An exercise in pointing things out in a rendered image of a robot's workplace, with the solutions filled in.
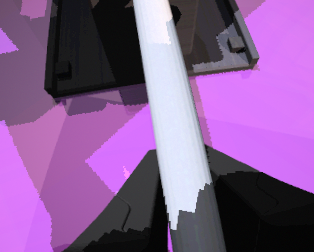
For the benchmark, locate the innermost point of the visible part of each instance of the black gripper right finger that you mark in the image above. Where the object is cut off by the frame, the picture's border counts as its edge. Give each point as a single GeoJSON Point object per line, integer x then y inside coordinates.
{"type": "Point", "coordinates": [260, 213]}

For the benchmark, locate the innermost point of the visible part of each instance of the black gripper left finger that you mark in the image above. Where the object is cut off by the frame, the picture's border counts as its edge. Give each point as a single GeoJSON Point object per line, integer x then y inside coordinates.
{"type": "Point", "coordinates": [135, 220]}

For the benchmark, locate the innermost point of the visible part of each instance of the silver metal shaft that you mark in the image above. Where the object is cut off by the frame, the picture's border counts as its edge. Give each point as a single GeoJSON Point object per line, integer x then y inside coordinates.
{"type": "Point", "coordinates": [191, 204]}

